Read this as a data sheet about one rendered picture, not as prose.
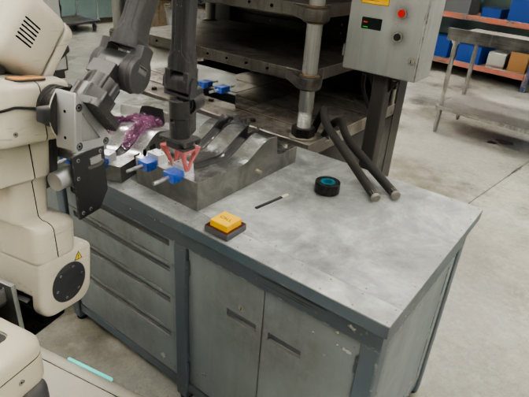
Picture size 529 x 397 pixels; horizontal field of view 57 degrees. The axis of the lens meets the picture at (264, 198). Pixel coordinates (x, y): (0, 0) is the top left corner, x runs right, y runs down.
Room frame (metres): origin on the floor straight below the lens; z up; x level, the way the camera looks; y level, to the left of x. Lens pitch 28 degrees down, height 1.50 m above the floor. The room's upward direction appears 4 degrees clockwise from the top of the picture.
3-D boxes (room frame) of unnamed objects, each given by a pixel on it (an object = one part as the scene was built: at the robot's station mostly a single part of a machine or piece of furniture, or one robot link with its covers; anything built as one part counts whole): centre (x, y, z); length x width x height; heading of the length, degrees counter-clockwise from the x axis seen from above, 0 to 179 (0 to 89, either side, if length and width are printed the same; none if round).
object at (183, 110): (1.26, 0.24, 1.08); 0.07 x 0.06 x 0.07; 161
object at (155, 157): (1.29, 0.36, 0.89); 0.13 x 0.05 x 0.05; 144
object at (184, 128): (1.26, 0.25, 1.02); 0.10 x 0.07 x 0.07; 55
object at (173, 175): (1.23, 0.27, 0.89); 0.13 x 0.05 x 0.05; 145
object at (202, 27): (2.53, 0.11, 0.96); 1.29 x 0.83 x 0.18; 55
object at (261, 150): (1.47, 0.15, 0.87); 0.50 x 0.26 x 0.14; 145
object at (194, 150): (1.25, 0.24, 0.95); 0.07 x 0.07 x 0.09; 55
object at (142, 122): (1.61, 0.49, 0.90); 0.26 x 0.18 x 0.08; 162
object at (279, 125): (2.54, 0.13, 0.76); 1.30 x 0.84 x 0.07; 55
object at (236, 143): (1.47, 0.17, 0.92); 0.35 x 0.16 x 0.09; 145
